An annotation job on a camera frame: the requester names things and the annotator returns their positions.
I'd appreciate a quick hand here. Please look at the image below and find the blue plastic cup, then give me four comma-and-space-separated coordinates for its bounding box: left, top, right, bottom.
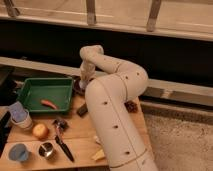
8, 143, 29, 162

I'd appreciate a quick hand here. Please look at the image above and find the black handled knife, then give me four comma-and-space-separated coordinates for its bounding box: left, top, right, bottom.
53, 118, 74, 162

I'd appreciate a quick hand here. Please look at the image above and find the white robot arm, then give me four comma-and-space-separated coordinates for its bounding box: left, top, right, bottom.
80, 45, 158, 171

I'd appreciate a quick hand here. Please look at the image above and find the grey carpet mat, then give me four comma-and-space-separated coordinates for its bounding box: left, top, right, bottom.
141, 102, 213, 171

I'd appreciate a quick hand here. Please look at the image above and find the green plastic tray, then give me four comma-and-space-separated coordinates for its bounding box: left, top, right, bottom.
17, 78, 73, 114

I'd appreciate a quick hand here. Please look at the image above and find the small metal cup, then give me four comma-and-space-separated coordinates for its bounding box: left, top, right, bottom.
38, 142, 54, 159

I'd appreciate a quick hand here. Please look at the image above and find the white cup with blue cloth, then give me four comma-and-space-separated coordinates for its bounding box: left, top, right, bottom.
8, 101, 33, 130

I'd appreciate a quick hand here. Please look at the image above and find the brown pine cone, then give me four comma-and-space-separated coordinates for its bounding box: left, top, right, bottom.
125, 101, 138, 113

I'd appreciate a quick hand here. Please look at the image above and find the yellow cheese wedge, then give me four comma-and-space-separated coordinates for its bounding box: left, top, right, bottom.
92, 149, 105, 161

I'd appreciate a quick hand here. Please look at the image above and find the orange carrot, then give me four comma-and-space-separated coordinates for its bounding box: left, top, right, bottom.
40, 99, 58, 110

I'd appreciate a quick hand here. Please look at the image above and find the red yellow apple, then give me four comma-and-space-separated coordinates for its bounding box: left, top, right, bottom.
32, 123, 49, 139

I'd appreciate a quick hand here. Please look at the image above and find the dark brown block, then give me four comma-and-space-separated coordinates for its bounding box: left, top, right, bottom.
77, 104, 88, 117

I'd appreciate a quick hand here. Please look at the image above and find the dark purple bowl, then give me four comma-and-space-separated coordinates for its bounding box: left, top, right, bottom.
73, 77, 87, 95

